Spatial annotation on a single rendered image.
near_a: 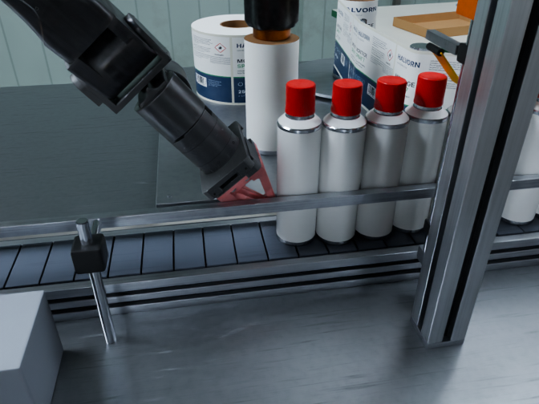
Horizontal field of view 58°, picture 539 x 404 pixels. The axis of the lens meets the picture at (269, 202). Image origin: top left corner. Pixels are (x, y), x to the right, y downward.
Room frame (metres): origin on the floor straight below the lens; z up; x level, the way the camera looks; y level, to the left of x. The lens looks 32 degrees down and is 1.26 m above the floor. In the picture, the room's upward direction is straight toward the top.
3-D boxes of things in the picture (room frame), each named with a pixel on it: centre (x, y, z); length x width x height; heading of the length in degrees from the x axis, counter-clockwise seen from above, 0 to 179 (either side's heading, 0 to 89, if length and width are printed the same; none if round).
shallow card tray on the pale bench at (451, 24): (2.06, -0.71, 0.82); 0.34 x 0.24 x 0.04; 112
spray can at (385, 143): (0.54, -0.14, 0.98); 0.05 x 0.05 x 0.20
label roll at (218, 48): (1.10, 0.07, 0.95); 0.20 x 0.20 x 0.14
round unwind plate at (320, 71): (1.16, -0.20, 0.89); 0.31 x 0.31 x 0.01
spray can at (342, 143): (0.53, -0.09, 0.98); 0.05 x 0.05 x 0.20
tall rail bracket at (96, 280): (0.41, 0.18, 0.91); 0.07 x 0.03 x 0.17; 10
